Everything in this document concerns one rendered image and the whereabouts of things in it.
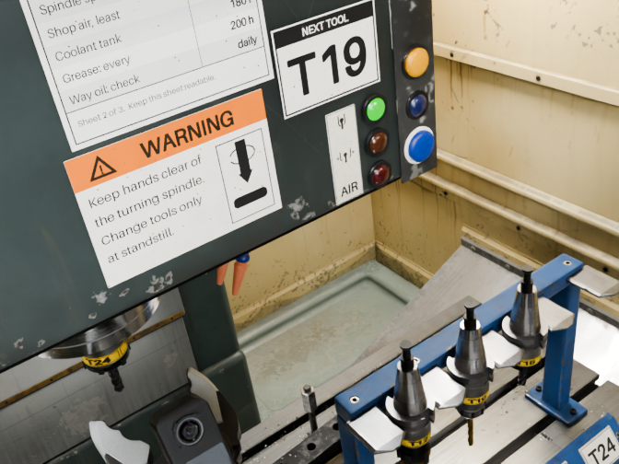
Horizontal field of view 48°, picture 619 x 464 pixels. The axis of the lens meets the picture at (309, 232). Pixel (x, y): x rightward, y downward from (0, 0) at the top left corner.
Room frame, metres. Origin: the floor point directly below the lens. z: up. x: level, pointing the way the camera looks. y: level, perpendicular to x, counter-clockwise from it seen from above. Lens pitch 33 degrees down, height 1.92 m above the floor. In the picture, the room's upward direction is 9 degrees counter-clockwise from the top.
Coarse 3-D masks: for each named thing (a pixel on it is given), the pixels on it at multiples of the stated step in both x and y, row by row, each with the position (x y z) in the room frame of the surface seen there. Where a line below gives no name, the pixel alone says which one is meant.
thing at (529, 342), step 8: (504, 320) 0.77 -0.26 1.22; (544, 320) 0.75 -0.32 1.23; (504, 328) 0.75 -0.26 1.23; (544, 328) 0.74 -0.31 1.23; (504, 336) 0.75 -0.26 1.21; (512, 336) 0.73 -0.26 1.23; (520, 336) 0.73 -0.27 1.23; (528, 336) 0.73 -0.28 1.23; (536, 336) 0.73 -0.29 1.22; (544, 336) 0.73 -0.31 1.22; (520, 344) 0.72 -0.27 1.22; (528, 344) 0.72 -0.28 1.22; (536, 344) 0.73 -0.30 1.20; (544, 344) 0.73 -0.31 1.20; (528, 352) 0.72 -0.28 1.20
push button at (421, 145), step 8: (416, 136) 0.57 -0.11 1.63; (424, 136) 0.58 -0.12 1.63; (432, 136) 0.58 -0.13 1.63; (416, 144) 0.57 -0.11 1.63; (424, 144) 0.57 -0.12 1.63; (432, 144) 0.58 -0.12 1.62; (408, 152) 0.57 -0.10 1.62; (416, 152) 0.57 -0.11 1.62; (424, 152) 0.57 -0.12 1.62; (416, 160) 0.57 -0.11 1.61
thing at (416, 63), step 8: (416, 48) 0.58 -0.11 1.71; (408, 56) 0.57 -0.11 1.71; (416, 56) 0.57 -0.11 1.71; (424, 56) 0.58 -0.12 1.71; (408, 64) 0.57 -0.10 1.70; (416, 64) 0.57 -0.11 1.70; (424, 64) 0.58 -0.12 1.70; (408, 72) 0.57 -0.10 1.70; (416, 72) 0.57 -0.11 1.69; (424, 72) 0.58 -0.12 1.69
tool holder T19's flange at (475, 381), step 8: (448, 360) 0.70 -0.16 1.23; (488, 360) 0.69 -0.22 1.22; (448, 368) 0.69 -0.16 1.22; (456, 368) 0.69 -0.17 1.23; (488, 368) 0.68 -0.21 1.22; (456, 376) 0.67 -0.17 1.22; (464, 376) 0.67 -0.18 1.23; (472, 376) 0.67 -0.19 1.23; (480, 376) 0.67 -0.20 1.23; (488, 376) 0.68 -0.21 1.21; (464, 384) 0.67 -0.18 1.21; (472, 384) 0.66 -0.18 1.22; (480, 384) 0.67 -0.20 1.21
